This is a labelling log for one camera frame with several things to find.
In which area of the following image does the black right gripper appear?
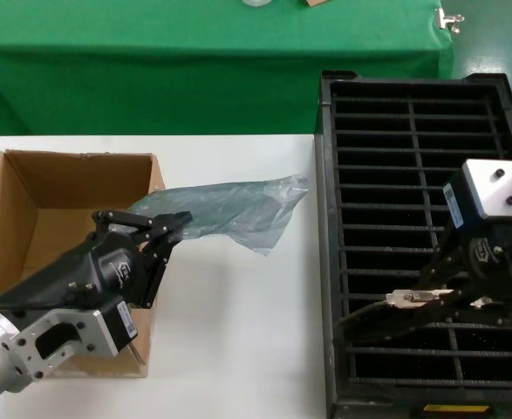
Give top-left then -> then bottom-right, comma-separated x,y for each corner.
417,168 -> 512,327

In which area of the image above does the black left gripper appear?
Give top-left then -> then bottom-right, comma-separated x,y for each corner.
70,210 -> 194,355

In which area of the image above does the black graphics card silver bracket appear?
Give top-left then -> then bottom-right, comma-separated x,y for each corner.
337,287 -> 457,340

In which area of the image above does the translucent grey antistatic bag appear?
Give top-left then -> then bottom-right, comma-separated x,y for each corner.
126,173 -> 311,259

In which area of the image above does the large open brown cardboard box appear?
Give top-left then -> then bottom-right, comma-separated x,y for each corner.
0,149 -> 169,379

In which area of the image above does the black slotted plastic container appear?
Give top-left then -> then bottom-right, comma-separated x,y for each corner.
314,69 -> 512,419

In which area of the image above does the green tablecloth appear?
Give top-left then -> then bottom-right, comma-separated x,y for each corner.
0,0 -> 455,136

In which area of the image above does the silver metal table clamp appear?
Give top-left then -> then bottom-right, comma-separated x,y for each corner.
435,7 -> 465,34

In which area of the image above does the right silver wrist bracket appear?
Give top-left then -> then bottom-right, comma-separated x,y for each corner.
462,158 -> 512,220

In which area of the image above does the left black camera shroud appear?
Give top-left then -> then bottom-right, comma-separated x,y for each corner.
0,242 -> 102,316

